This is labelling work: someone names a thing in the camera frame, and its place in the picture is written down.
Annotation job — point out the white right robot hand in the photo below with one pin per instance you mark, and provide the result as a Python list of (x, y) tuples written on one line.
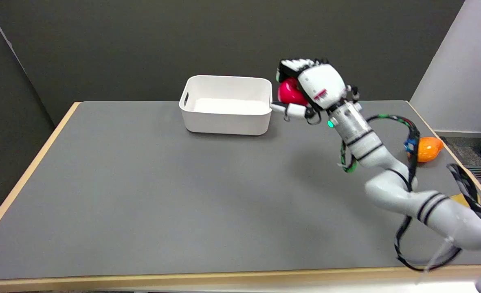
[(319, 83)]

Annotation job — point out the red apple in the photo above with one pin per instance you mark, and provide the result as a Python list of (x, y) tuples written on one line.
[(289, 93)]

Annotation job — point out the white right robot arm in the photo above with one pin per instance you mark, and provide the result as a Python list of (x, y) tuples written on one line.
[(391, 175)]

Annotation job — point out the white plastic box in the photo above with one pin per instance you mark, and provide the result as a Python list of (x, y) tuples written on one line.
[(226, 104)]

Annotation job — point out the orange fruit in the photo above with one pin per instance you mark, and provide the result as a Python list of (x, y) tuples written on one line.
[(427, 149)]

